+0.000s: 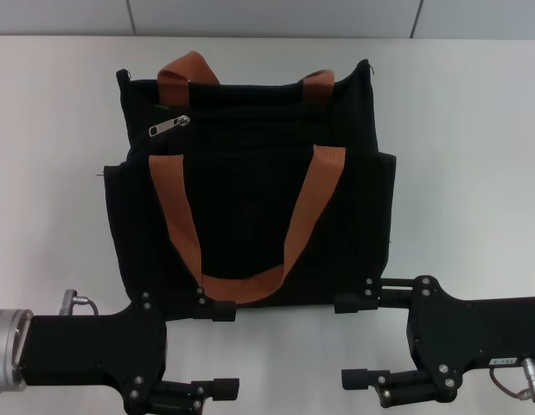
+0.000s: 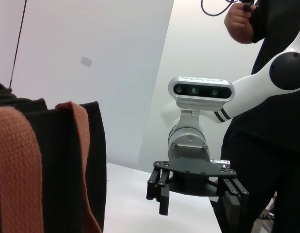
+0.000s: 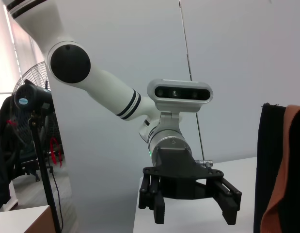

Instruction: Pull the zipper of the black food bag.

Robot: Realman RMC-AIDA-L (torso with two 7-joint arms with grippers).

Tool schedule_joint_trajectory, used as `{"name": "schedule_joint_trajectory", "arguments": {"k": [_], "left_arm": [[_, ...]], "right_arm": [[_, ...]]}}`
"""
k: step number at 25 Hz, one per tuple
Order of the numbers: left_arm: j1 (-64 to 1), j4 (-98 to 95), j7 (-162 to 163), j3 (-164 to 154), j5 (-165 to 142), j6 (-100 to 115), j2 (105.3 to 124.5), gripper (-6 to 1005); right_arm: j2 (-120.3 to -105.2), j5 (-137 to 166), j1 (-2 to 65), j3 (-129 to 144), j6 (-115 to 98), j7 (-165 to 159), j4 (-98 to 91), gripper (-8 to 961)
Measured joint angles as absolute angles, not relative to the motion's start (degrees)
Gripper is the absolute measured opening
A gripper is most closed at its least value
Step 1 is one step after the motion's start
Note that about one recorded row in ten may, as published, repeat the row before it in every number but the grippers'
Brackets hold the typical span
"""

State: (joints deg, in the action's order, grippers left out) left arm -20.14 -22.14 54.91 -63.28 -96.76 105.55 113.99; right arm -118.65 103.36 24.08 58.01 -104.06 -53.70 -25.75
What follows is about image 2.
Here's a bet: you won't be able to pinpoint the person in black clothes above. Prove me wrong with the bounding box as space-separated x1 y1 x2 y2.
214 0 300 233

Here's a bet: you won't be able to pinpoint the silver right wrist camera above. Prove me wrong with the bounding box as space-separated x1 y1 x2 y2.
168 76 236 110

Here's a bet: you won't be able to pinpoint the person's hand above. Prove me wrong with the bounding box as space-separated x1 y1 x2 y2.
226 2 257 29

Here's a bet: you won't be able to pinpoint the thin black hanging cable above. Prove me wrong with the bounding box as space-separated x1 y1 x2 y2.
201 0 239 17

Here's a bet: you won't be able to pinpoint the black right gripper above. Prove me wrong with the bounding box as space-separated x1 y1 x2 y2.
146 160 250 233

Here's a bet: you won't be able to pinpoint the small black handheld device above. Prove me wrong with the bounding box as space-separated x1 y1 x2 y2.
241 0 254 12

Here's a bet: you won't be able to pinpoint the grey tape patch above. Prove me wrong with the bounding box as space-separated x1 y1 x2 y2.
80 56 94 67

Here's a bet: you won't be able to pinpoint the black food bag orange handles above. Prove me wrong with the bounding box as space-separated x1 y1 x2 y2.
0 76 107 233

